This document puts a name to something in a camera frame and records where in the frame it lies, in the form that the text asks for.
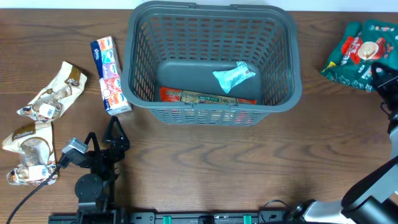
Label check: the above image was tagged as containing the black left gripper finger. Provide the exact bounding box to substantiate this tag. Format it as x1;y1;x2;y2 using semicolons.
84;132;101;153
101;116;130;149

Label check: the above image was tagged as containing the green Nescafe coffee bag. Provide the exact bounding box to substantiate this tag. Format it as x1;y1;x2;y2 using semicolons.
320;20;397;92

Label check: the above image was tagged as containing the colourful tissue pack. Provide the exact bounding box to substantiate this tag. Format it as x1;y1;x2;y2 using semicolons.
90;36;132;116

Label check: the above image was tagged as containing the beige snack bag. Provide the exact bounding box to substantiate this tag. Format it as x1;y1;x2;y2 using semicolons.
2;122;56;185
17;62;87;123

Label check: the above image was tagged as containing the San Remo spaghetti packet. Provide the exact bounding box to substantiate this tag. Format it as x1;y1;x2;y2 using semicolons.
159;86;257;105

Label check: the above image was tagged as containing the light green wipes packet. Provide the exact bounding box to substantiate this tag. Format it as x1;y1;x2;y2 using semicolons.
213;61;256;94

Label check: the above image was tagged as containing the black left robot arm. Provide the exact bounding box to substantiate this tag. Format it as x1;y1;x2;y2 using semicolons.
75;116;130;224

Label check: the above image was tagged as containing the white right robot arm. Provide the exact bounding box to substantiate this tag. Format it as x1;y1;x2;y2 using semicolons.
287;62;397;224

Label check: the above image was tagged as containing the grey plastic basket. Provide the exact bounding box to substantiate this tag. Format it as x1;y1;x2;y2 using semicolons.
121;1;302;126

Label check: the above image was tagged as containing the black camera cable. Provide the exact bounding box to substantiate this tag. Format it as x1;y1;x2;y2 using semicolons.
5;152;73;224

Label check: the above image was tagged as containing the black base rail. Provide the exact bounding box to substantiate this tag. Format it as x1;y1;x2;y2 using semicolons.
48;210;294;224

